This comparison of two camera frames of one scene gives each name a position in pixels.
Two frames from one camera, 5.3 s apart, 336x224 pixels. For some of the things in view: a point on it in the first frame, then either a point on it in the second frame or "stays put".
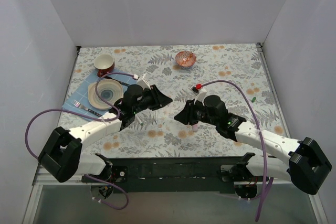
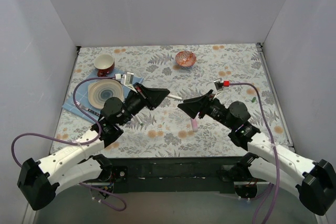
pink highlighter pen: [195, 127] stays put
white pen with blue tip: [156, 116] to [174, 96]
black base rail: [198, 174] stays put
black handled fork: [80, 105] stays put
